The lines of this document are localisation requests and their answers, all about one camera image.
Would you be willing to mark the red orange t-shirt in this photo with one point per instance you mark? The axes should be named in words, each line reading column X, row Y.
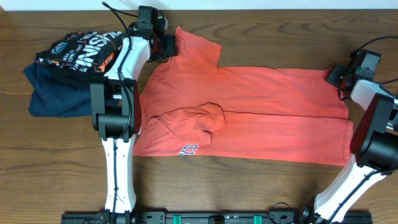
column 191, row 106

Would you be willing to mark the folded navy blue shirt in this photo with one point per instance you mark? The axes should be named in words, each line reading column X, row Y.
column 51, row 99

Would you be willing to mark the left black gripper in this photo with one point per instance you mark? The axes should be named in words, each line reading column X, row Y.
column 170, row 45

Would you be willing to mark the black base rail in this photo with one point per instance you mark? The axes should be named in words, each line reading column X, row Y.
column 282, row 217

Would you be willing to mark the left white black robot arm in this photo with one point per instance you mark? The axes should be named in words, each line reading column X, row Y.
column 116, row 115

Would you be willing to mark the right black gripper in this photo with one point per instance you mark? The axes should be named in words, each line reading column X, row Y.
column 331, row 78

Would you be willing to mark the folded black printed shirt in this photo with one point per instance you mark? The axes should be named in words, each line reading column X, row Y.
column 89, row 52

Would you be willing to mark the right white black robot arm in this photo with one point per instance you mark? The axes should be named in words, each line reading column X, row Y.
column 373, row 146

